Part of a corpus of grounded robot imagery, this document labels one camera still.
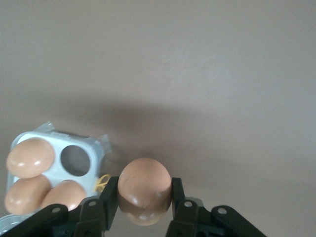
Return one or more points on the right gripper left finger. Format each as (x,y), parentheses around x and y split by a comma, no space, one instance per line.
(93,217)

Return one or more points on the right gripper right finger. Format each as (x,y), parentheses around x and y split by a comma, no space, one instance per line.
(187,219)

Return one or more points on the brown egg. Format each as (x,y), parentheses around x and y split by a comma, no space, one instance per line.
(27,195)
(144,191)
(30,158)
(65,195)

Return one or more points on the clear plastic egg carton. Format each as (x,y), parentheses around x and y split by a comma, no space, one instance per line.
(74,140)

